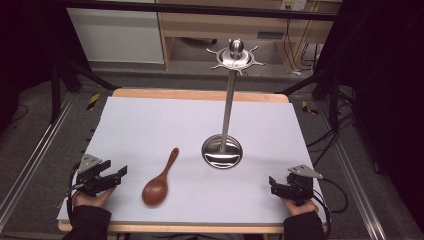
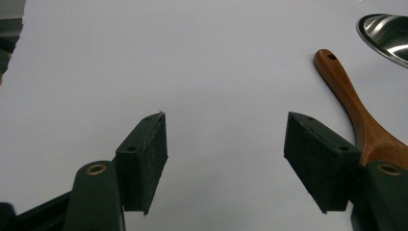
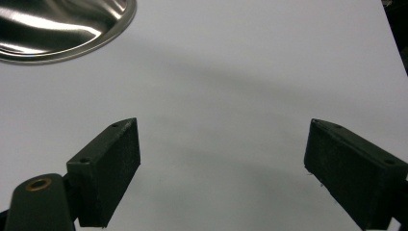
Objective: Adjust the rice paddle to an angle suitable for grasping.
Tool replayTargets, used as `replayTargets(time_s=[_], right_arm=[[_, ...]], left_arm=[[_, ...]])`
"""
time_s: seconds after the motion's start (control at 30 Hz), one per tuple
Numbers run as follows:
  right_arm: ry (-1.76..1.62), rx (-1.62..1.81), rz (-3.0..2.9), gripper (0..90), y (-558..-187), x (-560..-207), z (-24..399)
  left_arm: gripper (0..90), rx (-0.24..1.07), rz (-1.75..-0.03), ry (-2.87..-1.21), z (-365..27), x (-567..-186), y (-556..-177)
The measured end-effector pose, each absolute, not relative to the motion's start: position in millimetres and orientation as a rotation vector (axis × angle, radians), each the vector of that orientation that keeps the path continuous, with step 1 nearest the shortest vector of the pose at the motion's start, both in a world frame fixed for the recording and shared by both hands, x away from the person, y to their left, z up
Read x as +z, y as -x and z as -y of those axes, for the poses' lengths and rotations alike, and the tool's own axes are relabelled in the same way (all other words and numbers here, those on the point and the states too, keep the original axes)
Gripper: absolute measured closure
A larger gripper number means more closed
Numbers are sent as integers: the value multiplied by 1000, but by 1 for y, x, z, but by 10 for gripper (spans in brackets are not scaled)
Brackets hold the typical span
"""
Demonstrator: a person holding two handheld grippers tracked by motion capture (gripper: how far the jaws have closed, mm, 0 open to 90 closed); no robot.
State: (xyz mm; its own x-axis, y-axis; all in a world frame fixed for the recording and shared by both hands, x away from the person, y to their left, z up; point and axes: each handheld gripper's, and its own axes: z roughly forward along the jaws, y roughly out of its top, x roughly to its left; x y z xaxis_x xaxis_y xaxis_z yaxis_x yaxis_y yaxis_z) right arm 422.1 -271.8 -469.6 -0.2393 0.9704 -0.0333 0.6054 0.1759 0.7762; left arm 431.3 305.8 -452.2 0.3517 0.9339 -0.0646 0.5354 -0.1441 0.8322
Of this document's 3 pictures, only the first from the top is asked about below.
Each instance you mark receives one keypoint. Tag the brown wooden spoon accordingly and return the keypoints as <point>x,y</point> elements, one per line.
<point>156,188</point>

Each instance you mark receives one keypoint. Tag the white cabinet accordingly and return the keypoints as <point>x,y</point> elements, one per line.
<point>116,33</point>

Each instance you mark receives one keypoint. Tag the white power strip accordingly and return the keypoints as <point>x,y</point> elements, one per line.
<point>293,4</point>

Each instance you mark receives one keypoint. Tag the white table mat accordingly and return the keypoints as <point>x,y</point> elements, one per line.
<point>186,133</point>

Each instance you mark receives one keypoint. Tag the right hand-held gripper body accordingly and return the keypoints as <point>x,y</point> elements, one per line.
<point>300,185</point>

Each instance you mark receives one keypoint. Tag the wooden desk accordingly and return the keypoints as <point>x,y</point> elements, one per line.
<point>213,28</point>

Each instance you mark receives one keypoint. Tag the wooden table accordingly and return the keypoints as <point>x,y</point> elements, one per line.
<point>200,95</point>

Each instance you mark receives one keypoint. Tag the yellow black tape marker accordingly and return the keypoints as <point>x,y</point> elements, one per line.
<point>93,101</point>
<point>309,108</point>

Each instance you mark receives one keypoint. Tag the black metal stand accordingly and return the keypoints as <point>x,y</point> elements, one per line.
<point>63,76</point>
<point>328,90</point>

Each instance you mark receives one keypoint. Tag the dark curtain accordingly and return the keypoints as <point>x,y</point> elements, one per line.
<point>386,83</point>
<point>30,43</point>

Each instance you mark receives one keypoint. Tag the person's right hand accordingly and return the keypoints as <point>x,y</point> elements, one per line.
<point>301,208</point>

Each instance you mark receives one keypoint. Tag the stainless steel utensil rack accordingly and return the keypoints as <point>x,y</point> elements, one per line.
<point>227,110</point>

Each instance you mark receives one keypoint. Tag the metal floor rail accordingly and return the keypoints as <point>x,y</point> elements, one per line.
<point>36,156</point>
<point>356,186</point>

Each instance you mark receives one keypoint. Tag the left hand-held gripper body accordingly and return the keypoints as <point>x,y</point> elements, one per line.
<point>89,176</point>

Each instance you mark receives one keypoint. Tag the person's left hand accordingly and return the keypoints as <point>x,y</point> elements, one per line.
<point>90,200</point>

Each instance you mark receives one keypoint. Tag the black frame bar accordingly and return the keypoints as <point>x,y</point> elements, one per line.
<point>200,9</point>

